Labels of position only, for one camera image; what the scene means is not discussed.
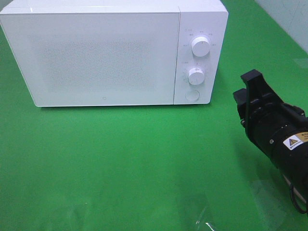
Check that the upper white microwave knob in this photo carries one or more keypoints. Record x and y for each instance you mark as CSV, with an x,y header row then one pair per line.
x,y
200,46

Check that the round white door button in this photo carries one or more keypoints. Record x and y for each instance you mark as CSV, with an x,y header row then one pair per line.
x,y
192,95

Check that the clear tape patch on table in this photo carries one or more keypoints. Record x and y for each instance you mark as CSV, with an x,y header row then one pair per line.
x,y
270,205

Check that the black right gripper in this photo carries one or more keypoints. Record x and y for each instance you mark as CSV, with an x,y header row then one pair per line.
x,y
278,129

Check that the white microwave oven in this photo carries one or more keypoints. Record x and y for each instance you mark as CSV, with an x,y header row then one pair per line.
x,y
197,18

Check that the white microwave door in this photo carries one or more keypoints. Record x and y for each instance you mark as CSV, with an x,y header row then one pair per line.
x,y
89,59

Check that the white microwave knob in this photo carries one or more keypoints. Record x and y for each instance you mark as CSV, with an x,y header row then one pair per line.
x,y
196,76
200,46

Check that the lower white microwave knob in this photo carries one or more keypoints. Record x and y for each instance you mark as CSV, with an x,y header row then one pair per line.
x,y
196,76

